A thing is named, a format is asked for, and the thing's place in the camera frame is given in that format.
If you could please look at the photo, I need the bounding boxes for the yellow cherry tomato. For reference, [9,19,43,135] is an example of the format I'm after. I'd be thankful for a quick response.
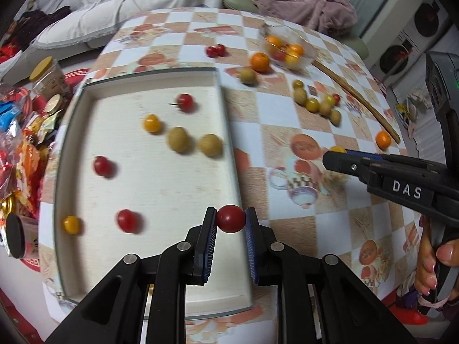
[328,146,347,153]

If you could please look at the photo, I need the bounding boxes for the red cherry tomato with stem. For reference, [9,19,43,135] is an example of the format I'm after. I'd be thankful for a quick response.
[170,93,195,113]

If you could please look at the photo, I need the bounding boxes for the person's right hand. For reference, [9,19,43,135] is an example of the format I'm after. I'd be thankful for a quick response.
[415,215,459,296]

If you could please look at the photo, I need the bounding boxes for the large orange tangerine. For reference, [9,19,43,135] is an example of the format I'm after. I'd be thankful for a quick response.
[375,130,392,151]

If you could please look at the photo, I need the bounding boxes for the long wooden stick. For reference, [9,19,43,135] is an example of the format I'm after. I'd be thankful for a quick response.
[311,60,401,143]

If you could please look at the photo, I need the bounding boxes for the white tray green rim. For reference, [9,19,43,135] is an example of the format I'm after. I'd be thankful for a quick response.
[53,68,240,303]

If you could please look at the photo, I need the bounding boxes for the glass fruit bowl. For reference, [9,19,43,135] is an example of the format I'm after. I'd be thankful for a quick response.
[258,23,318,71]

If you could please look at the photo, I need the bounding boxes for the white washing machine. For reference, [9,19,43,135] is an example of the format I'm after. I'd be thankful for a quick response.
[363,0,449,85]

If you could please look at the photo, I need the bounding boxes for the small orange tangerine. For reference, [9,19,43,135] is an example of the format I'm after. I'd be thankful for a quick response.
[250,52,271,73]

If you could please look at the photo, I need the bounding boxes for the snack pile on stool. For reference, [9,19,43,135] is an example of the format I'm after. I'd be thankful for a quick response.
[1,83,72,220]

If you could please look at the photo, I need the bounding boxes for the plastic jar yellow lid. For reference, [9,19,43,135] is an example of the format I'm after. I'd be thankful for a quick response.
[29,56,71,100]

